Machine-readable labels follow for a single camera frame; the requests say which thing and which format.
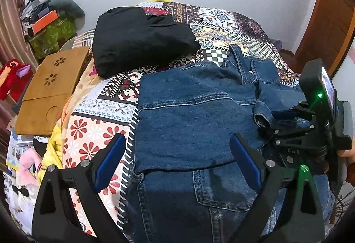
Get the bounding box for patterned patchwork bed blanket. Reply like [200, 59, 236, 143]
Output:
[59, 0, 303, 243]

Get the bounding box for black folded garment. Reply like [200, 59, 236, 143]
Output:
[92, 6, 201, 79]

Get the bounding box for green storage box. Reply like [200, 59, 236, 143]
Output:
[28, 14, 77, 59]

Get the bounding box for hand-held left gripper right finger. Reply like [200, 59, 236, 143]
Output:
[230, 133, 325, 243]

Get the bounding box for yellow cloth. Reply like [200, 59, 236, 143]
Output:
[39, 123, 67, 177]

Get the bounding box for wooden lap desk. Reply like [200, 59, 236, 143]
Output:
[14, 46, 91, 136]

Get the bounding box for red plush toy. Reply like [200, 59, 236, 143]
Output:
[0, 59, 34, 100]

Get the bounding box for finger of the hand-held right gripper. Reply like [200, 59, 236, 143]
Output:
[258, 122, 317, 147]
[271, 103, 315, 123]

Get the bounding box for blue denim jeans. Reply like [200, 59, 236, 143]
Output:
[126, 44, 336, 243]

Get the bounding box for person's right hand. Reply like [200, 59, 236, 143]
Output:
[337, 149, 355, 185]

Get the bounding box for brown wooden door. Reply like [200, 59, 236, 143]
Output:
[294, 0, 355, 77]

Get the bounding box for pile of printed papers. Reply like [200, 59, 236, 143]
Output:
[4, 132, 36, 232]

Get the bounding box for orange box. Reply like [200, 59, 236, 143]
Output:
[32, 10, 60, 34]

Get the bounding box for grey cushion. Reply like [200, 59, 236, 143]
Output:
[48, 0, 85, 21]

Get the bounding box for striped curtain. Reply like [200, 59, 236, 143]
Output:
[0, 0, 39, 66]

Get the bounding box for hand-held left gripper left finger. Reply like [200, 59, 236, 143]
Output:
[32, 133, 131, 243]

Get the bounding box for pink plush toy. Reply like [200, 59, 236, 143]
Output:
[18, 149, 42, 185]

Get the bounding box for pile of white grey things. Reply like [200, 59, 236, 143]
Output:
[21, 0, 53, 35]

